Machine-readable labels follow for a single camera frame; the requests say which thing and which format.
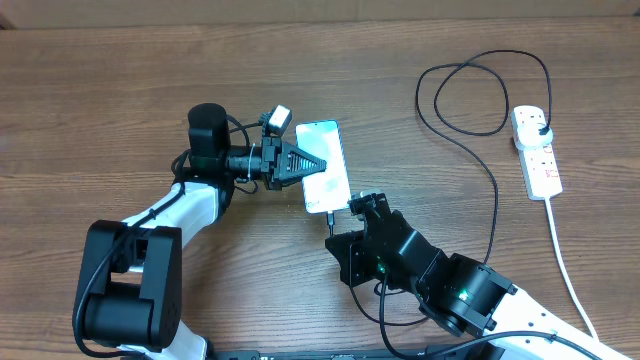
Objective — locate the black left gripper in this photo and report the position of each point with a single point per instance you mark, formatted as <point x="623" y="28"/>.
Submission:
<point x="274" y="148"/>

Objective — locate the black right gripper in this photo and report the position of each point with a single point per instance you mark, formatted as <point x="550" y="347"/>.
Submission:
<point x="348" y="246"/>

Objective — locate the blue Galaxy smartphone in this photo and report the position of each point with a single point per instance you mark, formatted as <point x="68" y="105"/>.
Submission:
<point x="327" y="190"/>

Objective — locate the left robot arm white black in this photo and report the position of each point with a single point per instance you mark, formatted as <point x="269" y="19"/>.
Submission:
<point x="129" y="292"/>

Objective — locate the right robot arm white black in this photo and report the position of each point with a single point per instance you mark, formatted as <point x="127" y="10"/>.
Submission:
<point x="461" y="295"/>

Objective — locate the white USB charger plug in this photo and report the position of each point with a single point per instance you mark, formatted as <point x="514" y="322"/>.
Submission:
<point x="531" y="136"/>

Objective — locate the white power strip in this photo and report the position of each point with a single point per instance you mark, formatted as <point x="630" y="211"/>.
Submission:
<point x="539" y="166"/>

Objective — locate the cardboard back panel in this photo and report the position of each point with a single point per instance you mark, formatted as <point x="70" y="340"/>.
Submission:
<point x="64" y="14"/>

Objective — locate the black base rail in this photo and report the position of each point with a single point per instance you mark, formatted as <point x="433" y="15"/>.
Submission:
<point x="478" y="352"/>

